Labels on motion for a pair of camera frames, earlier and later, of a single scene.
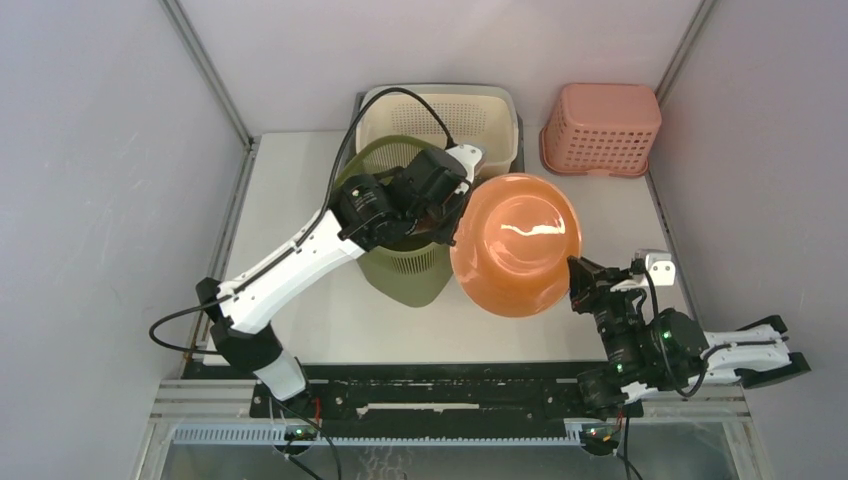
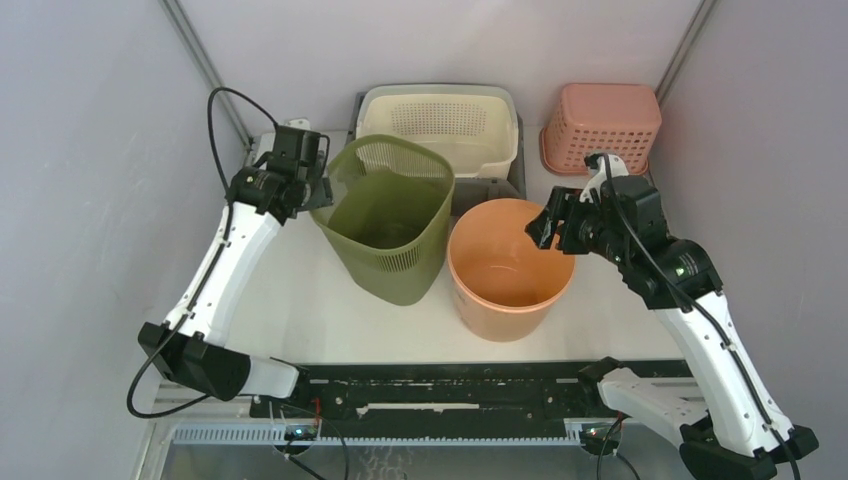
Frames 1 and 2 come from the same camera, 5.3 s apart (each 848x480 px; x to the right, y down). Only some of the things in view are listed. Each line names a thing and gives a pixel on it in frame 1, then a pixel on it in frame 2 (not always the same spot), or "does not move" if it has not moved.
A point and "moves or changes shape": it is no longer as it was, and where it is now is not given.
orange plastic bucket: (512, 246) moves or changes shape
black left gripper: (460, 202) → (322, 195)
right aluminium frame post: (694, 29) does not move
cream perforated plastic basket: (483, 115) does not move
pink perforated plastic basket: (602, 129) does not move
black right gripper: (584, 277) → (541, 229)
